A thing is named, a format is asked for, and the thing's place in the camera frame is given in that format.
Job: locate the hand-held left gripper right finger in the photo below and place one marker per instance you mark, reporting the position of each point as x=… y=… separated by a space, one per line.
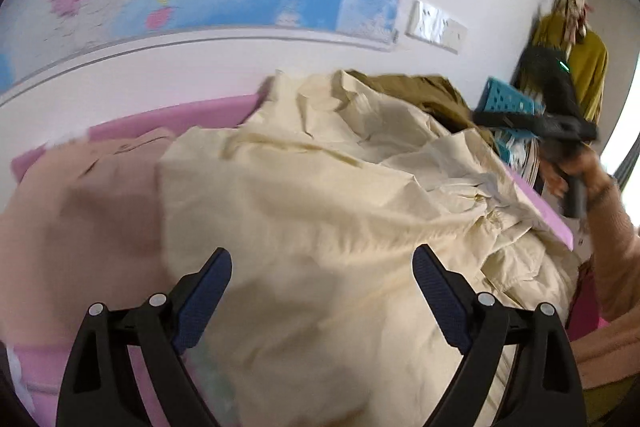
x=440 y=297

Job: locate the mustard yellow sweater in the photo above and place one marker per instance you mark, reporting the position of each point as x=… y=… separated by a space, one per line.
x=590 y=62

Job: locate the person's right hand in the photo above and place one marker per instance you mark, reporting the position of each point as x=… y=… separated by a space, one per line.
x=595 y=172

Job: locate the cream jacket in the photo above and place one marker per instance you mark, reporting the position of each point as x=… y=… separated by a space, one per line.
x=325 y=207

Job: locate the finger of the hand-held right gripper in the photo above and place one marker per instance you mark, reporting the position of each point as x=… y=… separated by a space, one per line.
x=510 y=119

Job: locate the pink floral blanket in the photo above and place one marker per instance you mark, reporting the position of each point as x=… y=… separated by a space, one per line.
x=150 y=124

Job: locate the olive garment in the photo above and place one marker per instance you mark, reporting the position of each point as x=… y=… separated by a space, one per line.
x=415 y=92

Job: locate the person's right forearm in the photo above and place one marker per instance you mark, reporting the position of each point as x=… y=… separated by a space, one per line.
x=617 y=267

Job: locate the white wall socket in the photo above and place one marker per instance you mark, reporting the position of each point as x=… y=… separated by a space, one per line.
x=419 y=19
x=439 y=28

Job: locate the peach shirt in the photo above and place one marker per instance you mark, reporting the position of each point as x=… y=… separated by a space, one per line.
x=75 y=232

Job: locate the pink plush toy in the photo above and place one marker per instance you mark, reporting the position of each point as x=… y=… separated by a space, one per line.
x=580 y=24

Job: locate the white wall switch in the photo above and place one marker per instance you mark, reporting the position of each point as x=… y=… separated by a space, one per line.
x=456 y=37

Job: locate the teal plastic basket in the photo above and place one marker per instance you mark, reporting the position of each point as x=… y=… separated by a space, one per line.
x=505 y=99
x=515 y=147

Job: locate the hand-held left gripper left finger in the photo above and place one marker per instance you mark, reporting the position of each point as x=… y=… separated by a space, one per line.
x=202 y=297

